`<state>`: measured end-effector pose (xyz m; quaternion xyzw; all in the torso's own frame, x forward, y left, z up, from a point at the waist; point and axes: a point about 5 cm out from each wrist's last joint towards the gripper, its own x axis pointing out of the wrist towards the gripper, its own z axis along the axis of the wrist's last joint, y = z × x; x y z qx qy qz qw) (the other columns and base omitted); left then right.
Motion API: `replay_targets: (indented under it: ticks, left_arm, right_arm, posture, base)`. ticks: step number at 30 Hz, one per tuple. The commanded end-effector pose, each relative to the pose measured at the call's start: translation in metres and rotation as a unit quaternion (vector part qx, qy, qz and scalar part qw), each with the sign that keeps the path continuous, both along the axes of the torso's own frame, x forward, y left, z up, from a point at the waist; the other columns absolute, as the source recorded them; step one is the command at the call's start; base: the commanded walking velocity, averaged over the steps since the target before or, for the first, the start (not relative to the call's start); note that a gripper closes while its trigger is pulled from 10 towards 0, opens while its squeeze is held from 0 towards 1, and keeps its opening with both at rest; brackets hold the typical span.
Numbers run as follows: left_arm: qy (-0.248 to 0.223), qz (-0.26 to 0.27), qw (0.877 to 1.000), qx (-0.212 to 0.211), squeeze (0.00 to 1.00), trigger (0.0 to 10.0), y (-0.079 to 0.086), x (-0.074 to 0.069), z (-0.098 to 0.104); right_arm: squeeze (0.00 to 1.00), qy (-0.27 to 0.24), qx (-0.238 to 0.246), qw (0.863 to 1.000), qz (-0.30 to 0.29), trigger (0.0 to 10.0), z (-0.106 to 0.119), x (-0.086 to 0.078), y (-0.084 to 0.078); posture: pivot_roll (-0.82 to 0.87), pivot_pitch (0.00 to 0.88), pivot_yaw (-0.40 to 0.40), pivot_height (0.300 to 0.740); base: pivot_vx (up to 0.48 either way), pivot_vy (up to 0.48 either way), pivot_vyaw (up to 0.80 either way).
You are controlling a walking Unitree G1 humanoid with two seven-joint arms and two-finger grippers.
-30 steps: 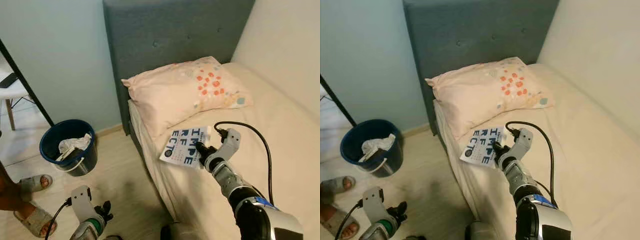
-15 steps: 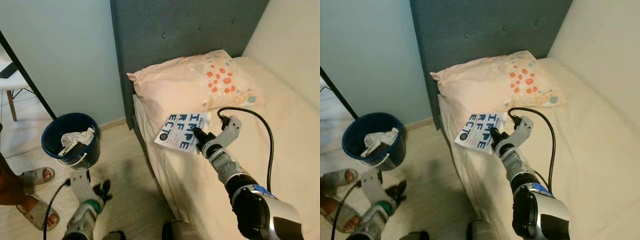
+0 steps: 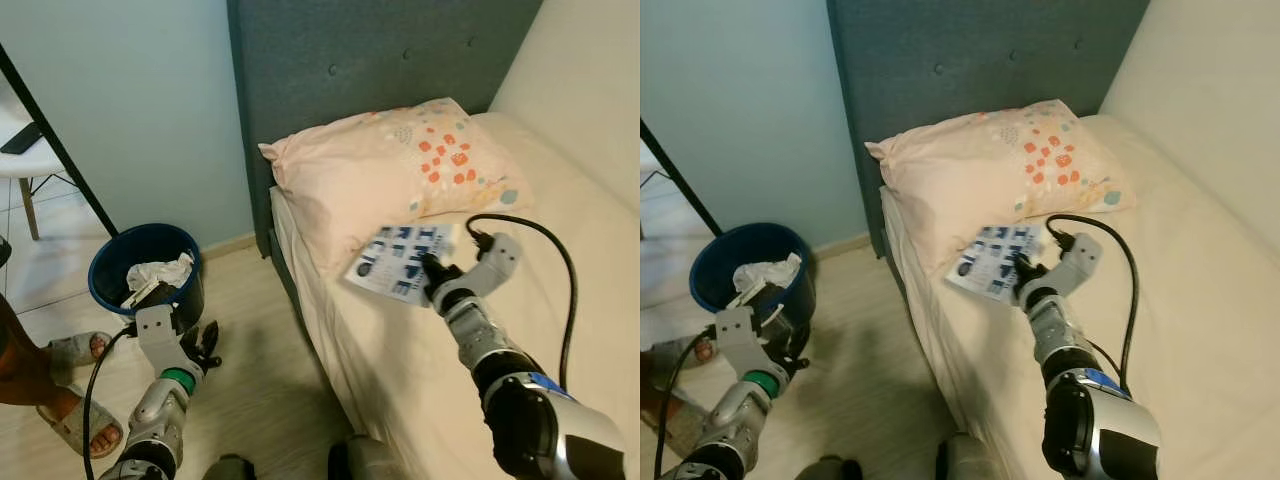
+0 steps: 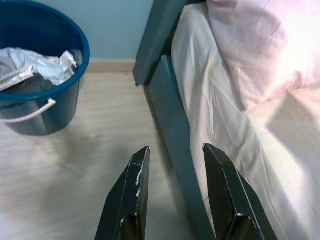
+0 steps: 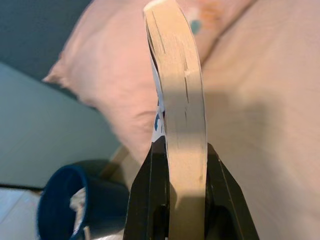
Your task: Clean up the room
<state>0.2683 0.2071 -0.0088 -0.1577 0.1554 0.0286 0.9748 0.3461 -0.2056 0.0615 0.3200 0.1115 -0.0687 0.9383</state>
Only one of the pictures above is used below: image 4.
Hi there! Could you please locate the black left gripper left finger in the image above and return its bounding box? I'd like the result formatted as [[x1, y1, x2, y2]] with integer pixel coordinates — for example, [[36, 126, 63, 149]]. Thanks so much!
[[94, 146, 151, 240]]

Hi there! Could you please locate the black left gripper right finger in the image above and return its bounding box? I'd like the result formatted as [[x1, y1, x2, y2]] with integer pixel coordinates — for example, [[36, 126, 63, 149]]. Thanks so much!
[[202, 142, 279, 240]]

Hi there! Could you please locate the white tissue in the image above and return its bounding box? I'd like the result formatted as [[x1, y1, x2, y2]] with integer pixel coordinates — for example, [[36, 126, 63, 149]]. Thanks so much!
[[59, 50, 79, 76]]

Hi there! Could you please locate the pink patterned pillow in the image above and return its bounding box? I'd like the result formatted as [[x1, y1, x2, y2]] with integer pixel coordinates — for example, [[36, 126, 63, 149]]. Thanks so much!
[[206, 0, 320, 112]]

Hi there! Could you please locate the cream sheeted mattress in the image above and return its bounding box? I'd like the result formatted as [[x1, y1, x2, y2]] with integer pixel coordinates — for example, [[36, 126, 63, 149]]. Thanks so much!
[[171, 0, 320, 240]]

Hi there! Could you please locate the blue plastic bucket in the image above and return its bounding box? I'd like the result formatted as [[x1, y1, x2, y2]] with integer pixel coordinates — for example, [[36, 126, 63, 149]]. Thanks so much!
[[0, 2, 91, 137]]

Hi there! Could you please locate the dark teal bed frame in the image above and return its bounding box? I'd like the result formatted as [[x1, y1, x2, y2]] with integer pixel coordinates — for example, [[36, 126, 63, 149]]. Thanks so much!
[[132, 0, 216, 240]]

